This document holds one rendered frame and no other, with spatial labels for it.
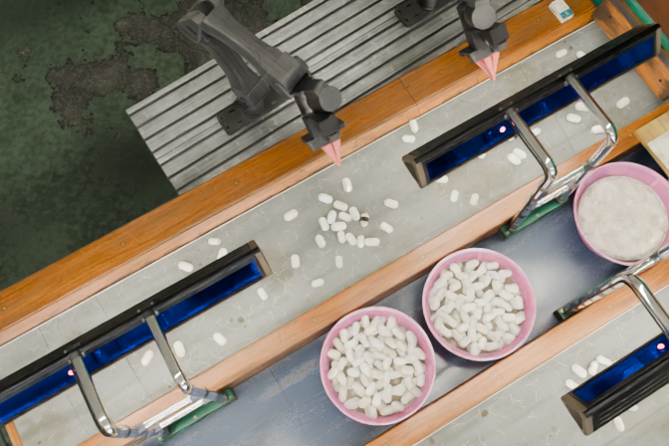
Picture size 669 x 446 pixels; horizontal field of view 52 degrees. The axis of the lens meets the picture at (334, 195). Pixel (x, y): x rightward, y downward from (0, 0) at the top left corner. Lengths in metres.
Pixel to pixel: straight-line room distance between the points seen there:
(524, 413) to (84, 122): 1.93
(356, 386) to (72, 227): 1.41
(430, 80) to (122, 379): 1.07
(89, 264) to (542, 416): 1.13
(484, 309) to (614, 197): 0.45
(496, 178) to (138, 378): 1.00
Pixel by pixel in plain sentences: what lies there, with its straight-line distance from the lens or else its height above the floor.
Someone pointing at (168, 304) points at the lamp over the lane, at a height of 1.11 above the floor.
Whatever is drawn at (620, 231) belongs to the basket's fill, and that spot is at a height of 0.74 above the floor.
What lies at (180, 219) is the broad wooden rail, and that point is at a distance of 1.76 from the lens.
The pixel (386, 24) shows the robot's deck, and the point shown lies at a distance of 2.06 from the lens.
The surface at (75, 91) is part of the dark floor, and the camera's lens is 2.92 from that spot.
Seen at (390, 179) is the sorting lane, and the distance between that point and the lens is 1.77.
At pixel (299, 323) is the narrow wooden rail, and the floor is 0.76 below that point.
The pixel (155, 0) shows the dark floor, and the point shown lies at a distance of 3.03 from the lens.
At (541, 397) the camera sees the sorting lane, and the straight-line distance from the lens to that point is 1.72.
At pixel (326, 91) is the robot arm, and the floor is 1.06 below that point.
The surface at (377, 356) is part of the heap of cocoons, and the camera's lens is 1.67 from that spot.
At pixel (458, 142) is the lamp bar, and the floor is 1.11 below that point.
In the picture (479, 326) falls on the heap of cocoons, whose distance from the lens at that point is 1.70.
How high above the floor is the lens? 2.40
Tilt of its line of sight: 71 degrees down
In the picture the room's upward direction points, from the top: 4 degrees counter-clockwise
